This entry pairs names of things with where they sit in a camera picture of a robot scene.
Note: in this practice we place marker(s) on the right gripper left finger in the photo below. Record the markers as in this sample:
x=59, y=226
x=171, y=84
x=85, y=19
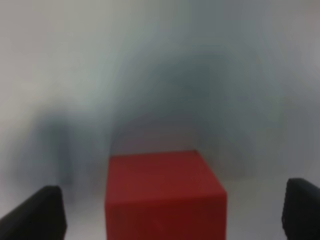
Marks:
x=40, y=217

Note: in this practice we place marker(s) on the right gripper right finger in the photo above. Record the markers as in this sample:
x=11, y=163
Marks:
x=301, y=210

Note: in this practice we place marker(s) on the red block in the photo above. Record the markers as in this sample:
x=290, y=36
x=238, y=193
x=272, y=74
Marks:
x=164, y=196

